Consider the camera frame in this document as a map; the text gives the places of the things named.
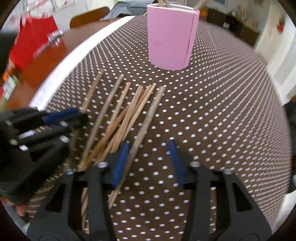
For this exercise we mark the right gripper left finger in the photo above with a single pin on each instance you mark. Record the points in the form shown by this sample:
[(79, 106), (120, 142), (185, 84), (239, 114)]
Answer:
[(59, 215)]

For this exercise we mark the wooden chopstick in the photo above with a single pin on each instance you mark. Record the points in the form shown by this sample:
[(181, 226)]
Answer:
[(119, 104), (84, 107), (136, 144), (98, 123), (164, 3), (121, 131), (200, 4)]

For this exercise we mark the dark wooden desk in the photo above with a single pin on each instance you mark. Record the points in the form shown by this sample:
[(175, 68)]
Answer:
[(237, 27)]

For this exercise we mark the grey jacket on chair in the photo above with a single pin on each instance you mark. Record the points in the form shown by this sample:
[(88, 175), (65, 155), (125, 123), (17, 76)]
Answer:
[(128, 8)]

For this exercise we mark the red tote bag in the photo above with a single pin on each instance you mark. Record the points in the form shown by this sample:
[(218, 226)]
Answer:
[(33, 35)]

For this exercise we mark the brown wooden chair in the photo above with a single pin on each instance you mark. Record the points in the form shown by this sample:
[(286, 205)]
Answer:
[(89, 17)]

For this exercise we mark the clear plastic packet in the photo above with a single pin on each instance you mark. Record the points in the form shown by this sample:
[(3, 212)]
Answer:
[(54, 37)]

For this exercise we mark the pink paper cup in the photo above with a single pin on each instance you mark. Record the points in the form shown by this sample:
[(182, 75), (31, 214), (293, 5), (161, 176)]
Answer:
[(171, 34)]

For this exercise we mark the brown polka dot mat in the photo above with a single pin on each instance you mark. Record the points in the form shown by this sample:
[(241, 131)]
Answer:
[(222, 109)]

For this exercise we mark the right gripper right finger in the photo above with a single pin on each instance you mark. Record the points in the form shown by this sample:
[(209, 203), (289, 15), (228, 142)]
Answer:
[(220, 207)]

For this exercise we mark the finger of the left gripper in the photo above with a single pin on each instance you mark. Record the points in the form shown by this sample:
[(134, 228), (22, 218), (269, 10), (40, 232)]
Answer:
[(26, 119), (61, 131)]

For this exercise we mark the person's left hand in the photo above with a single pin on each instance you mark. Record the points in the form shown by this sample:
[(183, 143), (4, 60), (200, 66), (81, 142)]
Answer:
[(20, 210)]

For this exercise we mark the red door ornament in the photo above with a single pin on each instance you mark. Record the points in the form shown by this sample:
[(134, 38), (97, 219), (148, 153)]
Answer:
[(281, 24)]

